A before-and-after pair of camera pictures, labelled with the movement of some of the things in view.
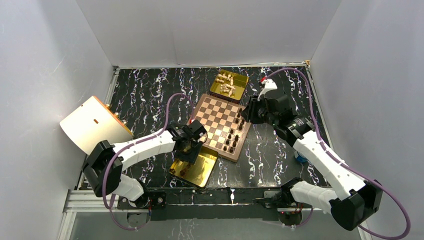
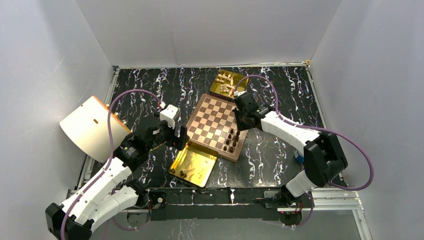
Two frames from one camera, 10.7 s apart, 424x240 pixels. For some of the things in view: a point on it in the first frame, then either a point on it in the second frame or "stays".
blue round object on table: [301, 159] stays
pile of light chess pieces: [226, 87] stays
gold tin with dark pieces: [197, 174] stays
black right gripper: [248, 113] → [239, 126]
